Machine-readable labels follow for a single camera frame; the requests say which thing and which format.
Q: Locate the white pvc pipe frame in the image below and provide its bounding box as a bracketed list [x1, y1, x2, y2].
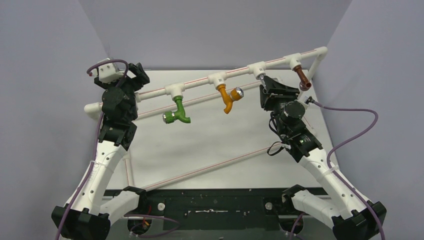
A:
[82, 46, 329, 193]

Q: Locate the chrome metal faucet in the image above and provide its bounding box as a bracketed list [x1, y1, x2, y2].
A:
[257, 74, 266, 88]

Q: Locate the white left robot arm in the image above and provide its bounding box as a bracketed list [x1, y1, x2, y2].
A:
[51, 59, 150, 240]

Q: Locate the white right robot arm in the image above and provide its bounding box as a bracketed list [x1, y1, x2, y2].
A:
[258, 75, 387, 240]

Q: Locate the brown plastic faucet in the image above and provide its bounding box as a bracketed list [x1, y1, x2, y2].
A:
[293, 65, 312, 91]

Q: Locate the orange plastic faucet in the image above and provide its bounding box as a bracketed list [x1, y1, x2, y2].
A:
[216, 84, 244, 114]

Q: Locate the green plastic faucet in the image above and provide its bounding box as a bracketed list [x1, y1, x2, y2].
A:
[162, 95, 191, 124]

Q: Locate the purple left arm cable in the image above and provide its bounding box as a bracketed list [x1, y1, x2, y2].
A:
[54, 58, 181, 240]

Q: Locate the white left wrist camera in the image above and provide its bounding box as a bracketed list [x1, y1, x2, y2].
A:
[86, 58, 128, 84]

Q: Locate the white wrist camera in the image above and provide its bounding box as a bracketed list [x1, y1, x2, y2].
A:
[86, 58, 128, 84]
[298, 95, 315, 106]

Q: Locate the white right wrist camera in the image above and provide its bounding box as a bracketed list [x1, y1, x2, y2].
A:
[298, 95, 315, 106]

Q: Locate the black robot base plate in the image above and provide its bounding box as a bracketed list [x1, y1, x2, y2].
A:
[102, 187, 335, 232]

